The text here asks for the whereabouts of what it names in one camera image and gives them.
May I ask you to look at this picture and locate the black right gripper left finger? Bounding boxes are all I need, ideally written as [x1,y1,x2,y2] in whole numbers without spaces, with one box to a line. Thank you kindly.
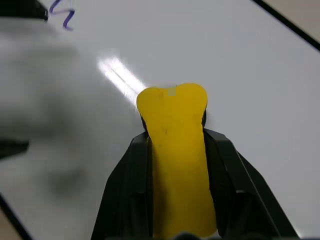
[91,116,155,240]

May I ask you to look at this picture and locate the yellow whiteboard eraser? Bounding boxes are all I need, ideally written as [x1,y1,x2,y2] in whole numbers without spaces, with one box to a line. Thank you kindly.
[135,82,218,238]

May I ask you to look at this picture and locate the purple marker drawing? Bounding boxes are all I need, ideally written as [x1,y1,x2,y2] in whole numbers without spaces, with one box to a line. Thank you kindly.
[49,0,76,32]

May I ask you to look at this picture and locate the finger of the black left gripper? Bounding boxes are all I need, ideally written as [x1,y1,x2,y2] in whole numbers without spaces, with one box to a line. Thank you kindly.
[0,139,30,161]
[0,0,50,22]

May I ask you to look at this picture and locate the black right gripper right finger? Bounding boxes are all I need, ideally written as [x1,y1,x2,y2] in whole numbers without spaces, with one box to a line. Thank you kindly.
[200,109,301,240]

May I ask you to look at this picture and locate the black-framed whiteboard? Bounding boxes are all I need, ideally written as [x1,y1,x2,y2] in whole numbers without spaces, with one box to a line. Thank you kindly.
[0,0,320,240]

